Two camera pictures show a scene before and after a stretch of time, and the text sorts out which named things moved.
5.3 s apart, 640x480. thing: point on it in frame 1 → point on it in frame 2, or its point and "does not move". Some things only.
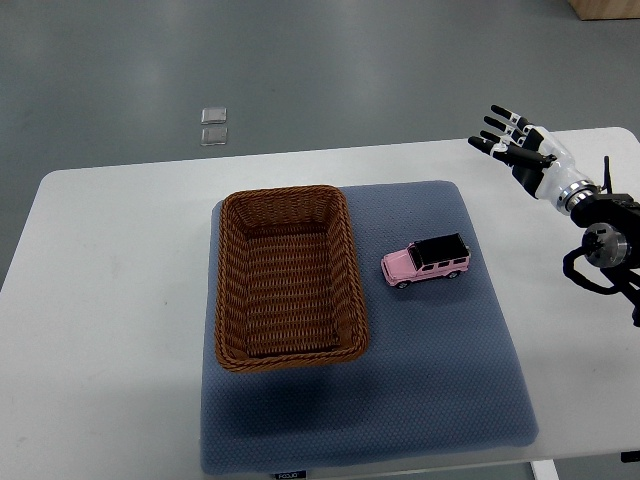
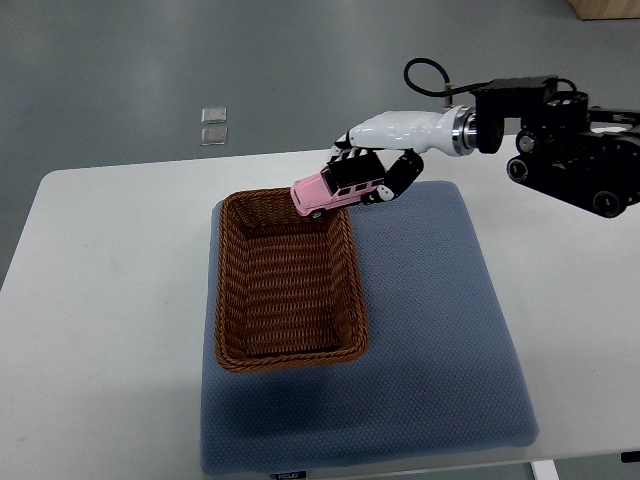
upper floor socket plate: x=214 y=115 does not move
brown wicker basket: x=287 y=286 does not move
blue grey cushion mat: x=437 y=377 does not move
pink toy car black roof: x=446 y=255 → x=311 y=196
